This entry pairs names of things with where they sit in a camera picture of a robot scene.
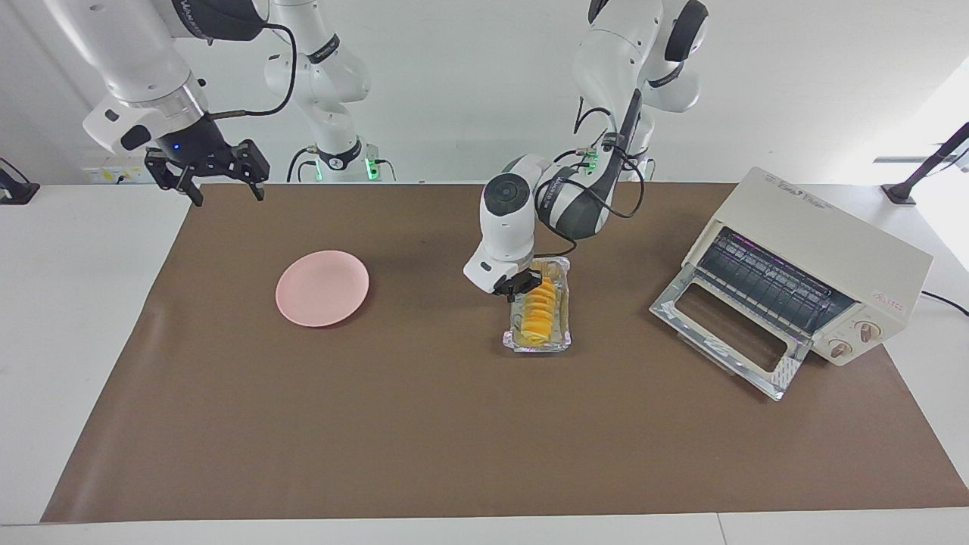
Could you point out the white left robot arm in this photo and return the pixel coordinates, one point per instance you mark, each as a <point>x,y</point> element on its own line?
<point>507,227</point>

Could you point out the white wall socket box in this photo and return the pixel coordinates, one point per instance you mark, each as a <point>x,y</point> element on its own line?
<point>113,175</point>

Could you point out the pink round plate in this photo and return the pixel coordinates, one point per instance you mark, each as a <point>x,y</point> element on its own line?
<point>322,291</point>

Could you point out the glass oven door metal frame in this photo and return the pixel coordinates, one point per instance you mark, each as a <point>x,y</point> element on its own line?
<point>787,375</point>

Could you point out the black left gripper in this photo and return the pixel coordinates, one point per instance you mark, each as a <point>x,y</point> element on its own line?
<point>511,286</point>

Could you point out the aluminium foil tray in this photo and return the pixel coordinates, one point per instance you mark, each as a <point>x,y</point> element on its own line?
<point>537,349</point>

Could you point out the yellow sliced bread loaf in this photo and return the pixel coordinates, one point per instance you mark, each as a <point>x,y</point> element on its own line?
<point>539,318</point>

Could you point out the brown table mat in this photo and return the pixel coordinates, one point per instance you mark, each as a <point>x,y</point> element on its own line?
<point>454,424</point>

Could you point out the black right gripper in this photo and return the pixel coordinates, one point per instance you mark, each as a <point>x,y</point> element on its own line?
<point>198,144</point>

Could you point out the cream white toaster oven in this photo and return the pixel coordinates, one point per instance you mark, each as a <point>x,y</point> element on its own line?
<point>833,235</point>

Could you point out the large oven knob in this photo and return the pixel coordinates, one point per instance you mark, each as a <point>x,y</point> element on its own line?
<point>867,331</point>

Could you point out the black low stand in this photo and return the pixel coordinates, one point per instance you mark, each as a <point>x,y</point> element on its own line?
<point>19,193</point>

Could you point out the small oven knob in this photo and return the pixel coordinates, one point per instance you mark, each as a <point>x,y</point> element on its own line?
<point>839,349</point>

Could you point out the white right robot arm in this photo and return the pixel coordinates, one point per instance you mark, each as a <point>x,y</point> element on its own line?
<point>136,53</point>

